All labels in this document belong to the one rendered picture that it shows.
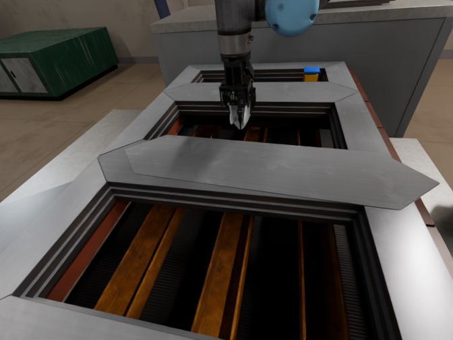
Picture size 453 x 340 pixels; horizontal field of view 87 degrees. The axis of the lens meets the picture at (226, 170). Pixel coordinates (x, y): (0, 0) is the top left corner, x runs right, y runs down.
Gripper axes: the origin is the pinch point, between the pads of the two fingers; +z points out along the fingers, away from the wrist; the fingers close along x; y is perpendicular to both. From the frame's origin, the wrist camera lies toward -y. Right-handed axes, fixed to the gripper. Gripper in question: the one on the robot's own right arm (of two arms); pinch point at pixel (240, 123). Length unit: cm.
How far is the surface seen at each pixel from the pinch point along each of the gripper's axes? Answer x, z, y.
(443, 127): 150, 88, -157
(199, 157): -8.1, 1.0, 15.8
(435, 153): 129, 88, -116
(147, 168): -20.1, 1.0, 21.7
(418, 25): 62, -11, -63
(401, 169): 37.6, 1.0, 15.7
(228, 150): -1.5, 1.0, 11.9
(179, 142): -16.0, 1.0, 9.7
